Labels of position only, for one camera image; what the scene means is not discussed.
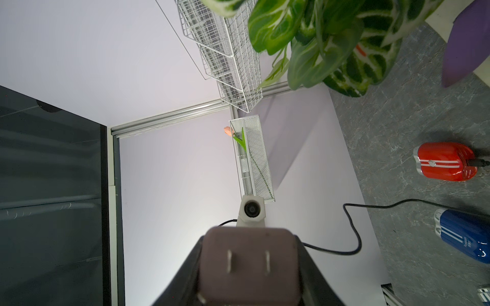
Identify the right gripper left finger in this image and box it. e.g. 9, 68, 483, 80
153, 237, 204, 306

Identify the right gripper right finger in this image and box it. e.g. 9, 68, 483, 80
295, 235, 345, 306

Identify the pink charger cube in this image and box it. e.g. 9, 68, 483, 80
198, 226, 301, 305

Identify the black USB cable spare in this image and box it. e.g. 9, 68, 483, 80
217, 198, 475, 256

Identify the blue electric shaver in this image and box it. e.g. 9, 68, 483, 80
477, 286, 490, 306
434, 209, 489, 264

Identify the artificial pink tulip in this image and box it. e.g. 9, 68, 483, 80
224, 126, 247, 152

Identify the potted green plant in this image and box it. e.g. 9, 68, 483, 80
200, 0, 445, 98

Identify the purple pink garden trowel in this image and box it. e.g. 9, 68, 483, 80
442, 1, 489, 87

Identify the white gardening glove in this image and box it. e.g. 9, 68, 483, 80
426, 1, 489, 87

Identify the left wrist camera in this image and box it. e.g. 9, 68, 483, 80
236, 195, 266, 228

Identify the white mesh wall basket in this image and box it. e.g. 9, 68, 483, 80
229, 116, 276, 203

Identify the white wire wall shelf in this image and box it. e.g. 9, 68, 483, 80
174, 1, 263, 113

